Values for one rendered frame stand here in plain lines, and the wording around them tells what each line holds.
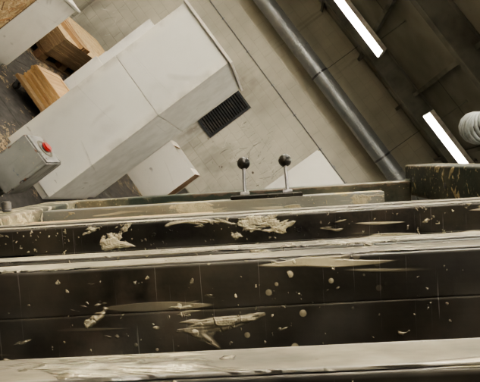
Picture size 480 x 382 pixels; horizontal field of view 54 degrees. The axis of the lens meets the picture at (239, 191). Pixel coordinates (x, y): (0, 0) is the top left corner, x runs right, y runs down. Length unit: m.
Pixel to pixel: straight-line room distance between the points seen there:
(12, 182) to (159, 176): 4.66
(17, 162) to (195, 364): 1.51
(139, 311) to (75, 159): 3.37
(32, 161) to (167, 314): 1.32
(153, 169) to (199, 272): 5.93
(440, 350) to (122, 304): 0.24
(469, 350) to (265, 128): 9.20
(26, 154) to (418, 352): 1.54
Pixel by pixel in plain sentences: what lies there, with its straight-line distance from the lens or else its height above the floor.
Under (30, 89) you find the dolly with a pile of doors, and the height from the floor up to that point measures 0.13.
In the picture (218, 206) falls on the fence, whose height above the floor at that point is 1.31.
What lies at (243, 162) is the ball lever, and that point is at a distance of 1.36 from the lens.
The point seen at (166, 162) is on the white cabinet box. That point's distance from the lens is 6.23.
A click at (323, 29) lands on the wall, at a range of 9.85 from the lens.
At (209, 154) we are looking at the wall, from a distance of 9.40.
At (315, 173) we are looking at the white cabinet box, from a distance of 4.87.
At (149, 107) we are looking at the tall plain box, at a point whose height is 1.07.
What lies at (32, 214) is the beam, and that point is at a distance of 1.38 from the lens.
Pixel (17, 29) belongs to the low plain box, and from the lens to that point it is 4.87.
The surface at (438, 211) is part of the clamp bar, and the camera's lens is 0.66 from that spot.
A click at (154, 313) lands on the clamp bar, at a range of 0.36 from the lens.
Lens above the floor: 1.47
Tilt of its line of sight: 4 degrees down
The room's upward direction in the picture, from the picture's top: 54 degrees clockwise
